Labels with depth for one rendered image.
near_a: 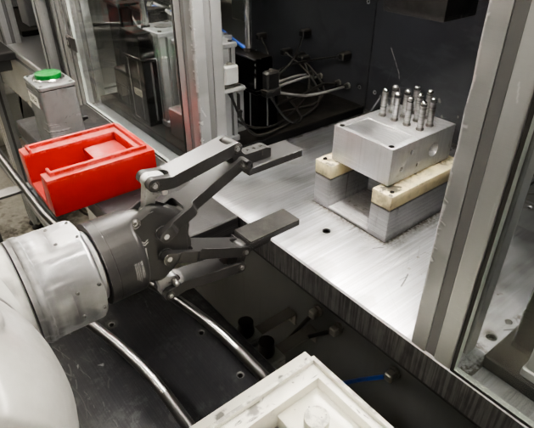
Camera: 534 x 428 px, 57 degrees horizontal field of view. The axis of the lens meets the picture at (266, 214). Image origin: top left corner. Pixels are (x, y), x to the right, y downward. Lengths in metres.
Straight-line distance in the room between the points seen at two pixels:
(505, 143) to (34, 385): 0.31
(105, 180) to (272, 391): 0.38
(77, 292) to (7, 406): 0.20
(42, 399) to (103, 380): 0.56
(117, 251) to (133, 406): 0.37
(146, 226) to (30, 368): 0.23
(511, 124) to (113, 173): 0.52
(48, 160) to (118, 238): 0.39
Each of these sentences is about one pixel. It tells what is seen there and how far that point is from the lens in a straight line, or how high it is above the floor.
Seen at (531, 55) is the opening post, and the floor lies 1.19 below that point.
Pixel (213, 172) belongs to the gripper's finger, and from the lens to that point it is 0.47.
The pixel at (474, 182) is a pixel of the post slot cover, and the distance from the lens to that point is 0.40.
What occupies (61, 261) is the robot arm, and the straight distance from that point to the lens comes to 0.41.
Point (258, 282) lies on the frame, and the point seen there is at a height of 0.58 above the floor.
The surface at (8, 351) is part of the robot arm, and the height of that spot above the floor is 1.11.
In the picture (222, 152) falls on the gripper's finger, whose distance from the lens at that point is 0.45.
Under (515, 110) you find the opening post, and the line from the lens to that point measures 0.37.
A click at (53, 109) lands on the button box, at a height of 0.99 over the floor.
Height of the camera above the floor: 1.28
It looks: 33 degrees down
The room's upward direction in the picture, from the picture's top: straight up
